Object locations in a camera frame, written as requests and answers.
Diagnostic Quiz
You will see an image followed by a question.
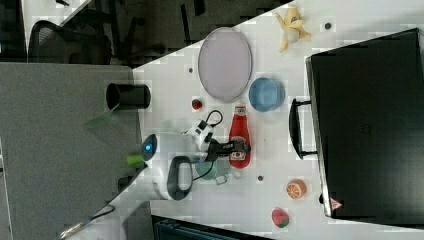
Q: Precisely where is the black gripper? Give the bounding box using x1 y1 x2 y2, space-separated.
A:
206 136 251 162

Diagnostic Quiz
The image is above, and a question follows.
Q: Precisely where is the red plush ketchup bottle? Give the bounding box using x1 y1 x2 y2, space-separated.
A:
229 105 251 169

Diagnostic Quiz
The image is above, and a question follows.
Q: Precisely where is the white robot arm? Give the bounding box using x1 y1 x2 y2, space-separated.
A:
57 120 251 240

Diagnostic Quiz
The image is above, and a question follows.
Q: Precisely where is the green metal mug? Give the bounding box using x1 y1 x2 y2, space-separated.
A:
195 158 230 185

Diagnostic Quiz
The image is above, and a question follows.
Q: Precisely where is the blue bowl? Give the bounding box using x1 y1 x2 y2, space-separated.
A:
249 77 286 112

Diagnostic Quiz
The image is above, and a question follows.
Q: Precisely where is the small red strawberry toy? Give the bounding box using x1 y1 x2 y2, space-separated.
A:
192 99 203 110

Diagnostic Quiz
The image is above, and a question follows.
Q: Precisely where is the orange slice toy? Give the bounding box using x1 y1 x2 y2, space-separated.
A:
286 179 307 200

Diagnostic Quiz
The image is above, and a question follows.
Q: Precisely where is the large red strawberry toy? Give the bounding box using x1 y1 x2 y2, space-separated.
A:
271 208 290 228

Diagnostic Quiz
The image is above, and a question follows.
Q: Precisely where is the large grey round plate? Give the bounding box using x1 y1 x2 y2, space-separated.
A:
198 27 252 102

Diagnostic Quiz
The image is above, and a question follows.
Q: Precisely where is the black toaster oven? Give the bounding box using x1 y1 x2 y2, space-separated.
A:
305 28 424 229

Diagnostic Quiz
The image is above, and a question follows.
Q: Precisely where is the yellow plush banana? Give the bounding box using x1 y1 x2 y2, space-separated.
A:
275 5 311 53

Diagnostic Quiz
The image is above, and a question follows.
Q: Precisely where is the black cylindrical cup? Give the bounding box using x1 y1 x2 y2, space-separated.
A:
106 83 151 110

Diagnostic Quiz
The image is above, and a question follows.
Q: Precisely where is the black office chair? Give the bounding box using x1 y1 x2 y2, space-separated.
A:
28 0 165 67

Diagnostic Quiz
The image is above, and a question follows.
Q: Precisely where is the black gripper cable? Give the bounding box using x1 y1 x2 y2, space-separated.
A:
191 109 224 183

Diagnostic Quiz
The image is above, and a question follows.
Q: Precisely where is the green strainer handle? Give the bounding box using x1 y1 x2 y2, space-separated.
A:
126 154 144 165

